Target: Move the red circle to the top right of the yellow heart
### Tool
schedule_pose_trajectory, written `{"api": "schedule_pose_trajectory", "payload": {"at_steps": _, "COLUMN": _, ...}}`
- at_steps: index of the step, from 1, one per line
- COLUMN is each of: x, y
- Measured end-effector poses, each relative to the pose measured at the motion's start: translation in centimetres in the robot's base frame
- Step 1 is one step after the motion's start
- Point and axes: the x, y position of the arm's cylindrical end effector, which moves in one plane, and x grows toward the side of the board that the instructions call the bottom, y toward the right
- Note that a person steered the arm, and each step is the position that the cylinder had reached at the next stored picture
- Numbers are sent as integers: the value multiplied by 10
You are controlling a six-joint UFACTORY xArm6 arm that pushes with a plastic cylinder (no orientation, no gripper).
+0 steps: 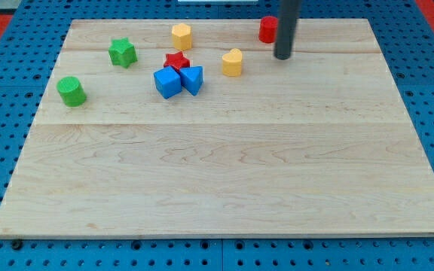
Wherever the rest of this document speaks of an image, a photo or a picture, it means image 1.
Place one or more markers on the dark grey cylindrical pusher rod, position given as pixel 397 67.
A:
pixel 287 22

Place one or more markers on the yellow hexagon block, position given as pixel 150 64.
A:
pixel 182 36

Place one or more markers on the blue perforated base panel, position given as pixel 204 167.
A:
pixel 28 52

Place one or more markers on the yellow heart block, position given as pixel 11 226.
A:
pixel 232 63

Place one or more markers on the red star block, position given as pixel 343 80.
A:
pixel 177 61

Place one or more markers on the blue triangle block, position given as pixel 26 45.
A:
pixel 192 79

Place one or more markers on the light wooden board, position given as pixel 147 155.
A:
pixel 316 146

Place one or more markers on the blue cube block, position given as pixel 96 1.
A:
pixel 167 82

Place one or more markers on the green star block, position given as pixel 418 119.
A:
pixel 122 52

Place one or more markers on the green cylinder block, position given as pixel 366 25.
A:
pixel 71 91

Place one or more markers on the red cylinder block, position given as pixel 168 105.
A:
pixel 268 29

